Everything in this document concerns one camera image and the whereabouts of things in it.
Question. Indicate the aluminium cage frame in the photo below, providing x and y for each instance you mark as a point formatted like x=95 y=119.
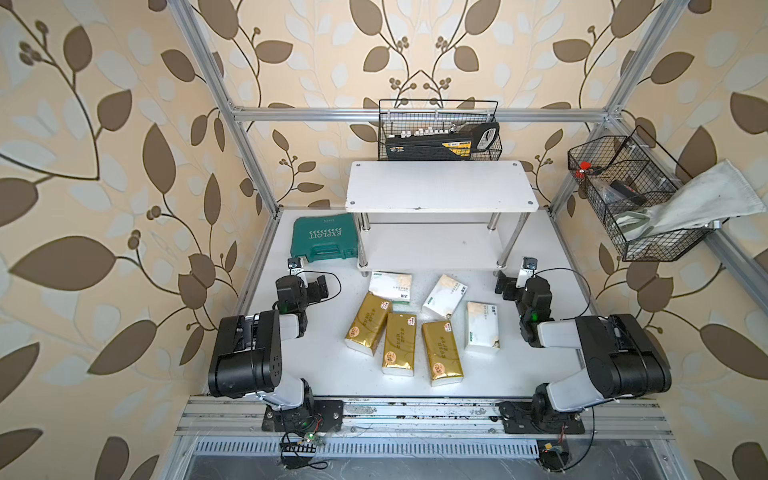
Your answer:
x=690 y=77

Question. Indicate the white cloth rag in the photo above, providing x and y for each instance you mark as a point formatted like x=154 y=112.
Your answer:
x=720 y=192

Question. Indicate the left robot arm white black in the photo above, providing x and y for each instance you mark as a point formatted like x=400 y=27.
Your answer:
x=247 y=356

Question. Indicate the white two-tier shelf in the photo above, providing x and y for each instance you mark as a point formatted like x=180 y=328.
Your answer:
x=438 y=215

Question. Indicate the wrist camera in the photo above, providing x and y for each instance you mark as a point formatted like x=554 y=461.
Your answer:
x=295 y=266
x=528 y=269

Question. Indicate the gold tissue pack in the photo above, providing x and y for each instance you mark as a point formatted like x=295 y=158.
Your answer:
x=443 y=359
x=367 y=328
x=400 y=345

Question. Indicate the black wire basket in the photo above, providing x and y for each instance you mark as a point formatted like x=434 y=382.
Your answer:
x=623 y=183
x=396 y=115

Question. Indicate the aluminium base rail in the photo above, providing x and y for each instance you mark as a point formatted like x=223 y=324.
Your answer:
x=371 y=427

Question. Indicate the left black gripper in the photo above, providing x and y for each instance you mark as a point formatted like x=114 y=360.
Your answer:
x=315 y=288

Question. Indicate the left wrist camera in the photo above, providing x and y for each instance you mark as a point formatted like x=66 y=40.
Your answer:
x=295 y=266

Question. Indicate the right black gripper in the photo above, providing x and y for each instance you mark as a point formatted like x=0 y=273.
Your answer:
x=509 y=287

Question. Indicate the back black wire basket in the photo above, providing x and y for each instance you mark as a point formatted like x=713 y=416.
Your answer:
x=396 y=115

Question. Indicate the white tissue pack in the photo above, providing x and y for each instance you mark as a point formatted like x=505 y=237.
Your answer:
x=444 y=298
x=395 y=287
x=482 y=328

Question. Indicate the right black wire basket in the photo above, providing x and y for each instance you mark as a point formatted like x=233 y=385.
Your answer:
x=623 y=183

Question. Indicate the black yellow tool box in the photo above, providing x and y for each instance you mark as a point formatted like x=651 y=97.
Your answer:
x=469 y=142

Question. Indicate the green plastic tool case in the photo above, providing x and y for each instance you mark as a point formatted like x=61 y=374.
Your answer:
x=325 y=238

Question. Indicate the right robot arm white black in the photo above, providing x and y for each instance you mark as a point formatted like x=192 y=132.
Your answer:
x=620 y=361

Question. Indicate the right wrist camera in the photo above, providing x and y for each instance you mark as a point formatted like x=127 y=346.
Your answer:
x=528 y=269

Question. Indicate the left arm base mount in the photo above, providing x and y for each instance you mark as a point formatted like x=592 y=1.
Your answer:
x=312 y=417

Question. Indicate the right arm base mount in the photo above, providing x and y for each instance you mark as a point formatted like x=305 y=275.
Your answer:
x=527 y=418

